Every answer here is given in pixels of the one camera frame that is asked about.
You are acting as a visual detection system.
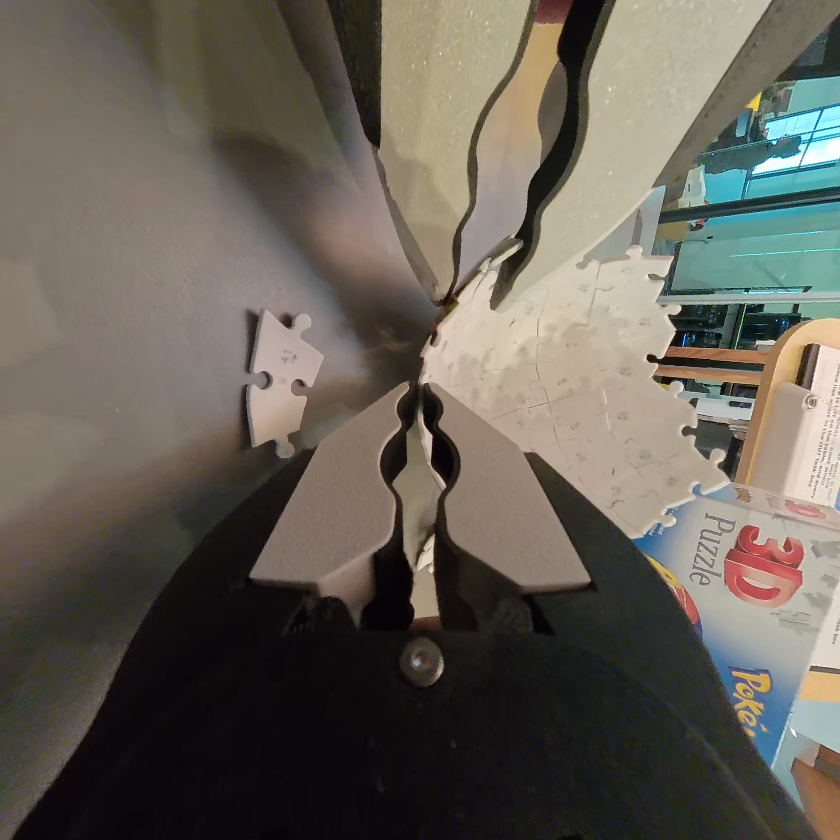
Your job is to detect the wooden sign holder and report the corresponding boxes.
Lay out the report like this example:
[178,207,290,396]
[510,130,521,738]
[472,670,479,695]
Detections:
[735,320,840,509]

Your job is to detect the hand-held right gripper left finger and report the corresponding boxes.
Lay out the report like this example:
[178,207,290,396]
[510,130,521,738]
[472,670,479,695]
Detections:
[249,382,416,631]

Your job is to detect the partly built puzzle ball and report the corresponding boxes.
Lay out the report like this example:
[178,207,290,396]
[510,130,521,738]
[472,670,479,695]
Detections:
[394,241,732,573]

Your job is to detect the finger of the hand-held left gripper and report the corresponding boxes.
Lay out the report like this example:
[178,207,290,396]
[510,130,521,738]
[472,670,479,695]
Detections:
[491,0,777,309]
[379,0,540,304]

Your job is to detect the blue puzzle box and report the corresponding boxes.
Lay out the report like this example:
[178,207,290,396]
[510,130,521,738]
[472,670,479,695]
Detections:
[633,482,840,809]

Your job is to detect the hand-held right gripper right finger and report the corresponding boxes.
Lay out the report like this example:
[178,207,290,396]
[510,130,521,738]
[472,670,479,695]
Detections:
[424,386,592,632]

